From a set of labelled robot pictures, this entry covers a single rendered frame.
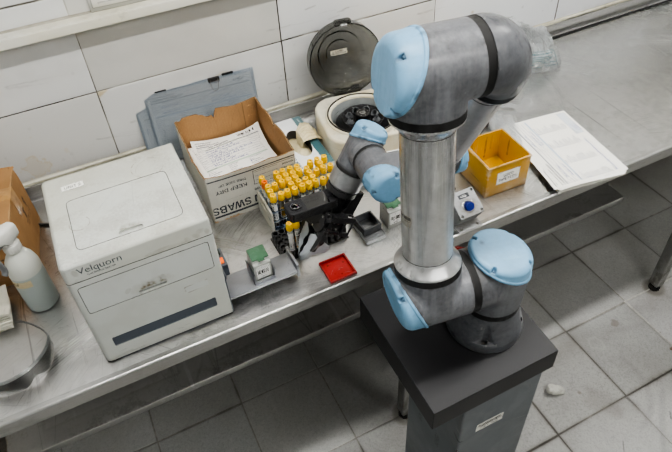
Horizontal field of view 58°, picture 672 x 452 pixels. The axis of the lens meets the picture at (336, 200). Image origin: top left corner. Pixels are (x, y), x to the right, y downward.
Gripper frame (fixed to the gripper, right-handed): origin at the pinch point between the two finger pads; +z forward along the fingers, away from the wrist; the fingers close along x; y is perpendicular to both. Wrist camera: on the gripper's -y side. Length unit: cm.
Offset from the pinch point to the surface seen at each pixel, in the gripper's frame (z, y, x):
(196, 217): -11.3, -30.5, -3.5
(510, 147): -34, 55, 7
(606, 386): 32, 130, -28
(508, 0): -63, 83, 60
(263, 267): 1.9, -10.0, -2.4
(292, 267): 2.3, -2.0, -1.8
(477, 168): -28, 44, 4
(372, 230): -7.6, 18.3, 1.0
